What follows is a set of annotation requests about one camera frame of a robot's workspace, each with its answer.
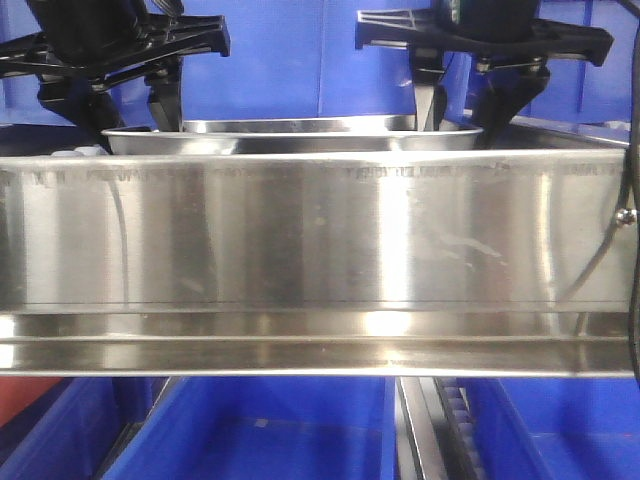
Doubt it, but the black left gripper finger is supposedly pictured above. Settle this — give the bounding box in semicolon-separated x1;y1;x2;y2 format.
37;74;125;153
145;56;183;131

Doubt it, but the blue ribbed bin upper right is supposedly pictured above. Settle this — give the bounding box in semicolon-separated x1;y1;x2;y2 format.
464;0;640;126

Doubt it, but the blue bin lower centre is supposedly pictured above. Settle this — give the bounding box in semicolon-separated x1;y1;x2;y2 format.
104;376;395;479

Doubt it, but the red object lower left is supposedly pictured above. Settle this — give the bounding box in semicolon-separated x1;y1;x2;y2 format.
0;376;62;427

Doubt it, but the large blue bin upper centre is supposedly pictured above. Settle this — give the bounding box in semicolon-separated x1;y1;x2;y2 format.
1;1;468;130

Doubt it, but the silver steel tray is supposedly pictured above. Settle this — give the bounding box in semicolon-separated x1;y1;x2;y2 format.
103;115;483;155

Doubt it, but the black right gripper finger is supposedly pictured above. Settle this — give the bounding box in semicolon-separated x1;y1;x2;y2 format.
469;56;550;145
410;47;447;131

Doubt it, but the blue bin lower right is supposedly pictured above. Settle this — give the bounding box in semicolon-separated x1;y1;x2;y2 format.
460;378;639;479

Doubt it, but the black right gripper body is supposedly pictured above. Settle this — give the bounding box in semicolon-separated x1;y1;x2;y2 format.
355;1;613;66

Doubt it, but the silver panel screw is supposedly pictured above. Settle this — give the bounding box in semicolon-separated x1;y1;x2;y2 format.
614;207;638;228

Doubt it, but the stainless steel shelf front panel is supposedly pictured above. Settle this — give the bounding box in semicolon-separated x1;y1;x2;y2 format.
1;149;636;377

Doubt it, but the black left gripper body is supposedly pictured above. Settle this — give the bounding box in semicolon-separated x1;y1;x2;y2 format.
1;1;231;79

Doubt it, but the roller conveyor rail lower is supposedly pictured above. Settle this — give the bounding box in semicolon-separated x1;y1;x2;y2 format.
395;377;486;480

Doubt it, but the blue bin lower left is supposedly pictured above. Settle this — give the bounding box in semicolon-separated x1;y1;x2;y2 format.
1;377;166;479

